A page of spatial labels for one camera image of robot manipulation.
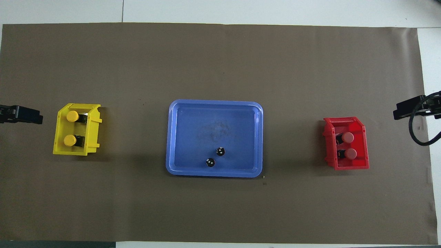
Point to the black cylindrical capacitor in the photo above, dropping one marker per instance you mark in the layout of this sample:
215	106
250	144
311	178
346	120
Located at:
210	162
220	151

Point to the yellow push button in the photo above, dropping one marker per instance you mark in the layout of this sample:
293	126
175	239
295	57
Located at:
72	116
70	140

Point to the blue plastic tray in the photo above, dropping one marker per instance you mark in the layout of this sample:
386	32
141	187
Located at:
193	137

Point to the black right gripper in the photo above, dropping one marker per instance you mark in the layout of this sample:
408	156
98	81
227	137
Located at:
436	106

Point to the yellow plastic bin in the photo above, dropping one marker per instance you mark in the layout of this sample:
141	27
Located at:
62	148

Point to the red plastic bin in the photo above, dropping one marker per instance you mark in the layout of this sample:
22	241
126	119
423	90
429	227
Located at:
360	162

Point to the red push button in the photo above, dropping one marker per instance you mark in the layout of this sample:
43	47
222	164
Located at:
350	154
347	137

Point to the brown paper mat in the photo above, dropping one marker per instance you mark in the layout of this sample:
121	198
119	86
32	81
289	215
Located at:
220	69

